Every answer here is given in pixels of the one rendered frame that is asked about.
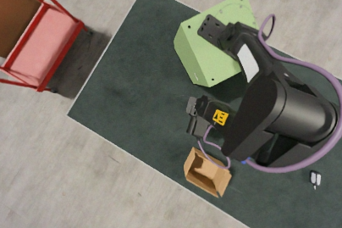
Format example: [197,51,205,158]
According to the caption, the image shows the brown cardboard box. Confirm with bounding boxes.
[184,147,231,197]

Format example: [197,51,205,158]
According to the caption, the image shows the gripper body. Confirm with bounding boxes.
[186,97,197,114]

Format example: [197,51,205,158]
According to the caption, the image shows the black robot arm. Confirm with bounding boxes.
[186,14,342,166]

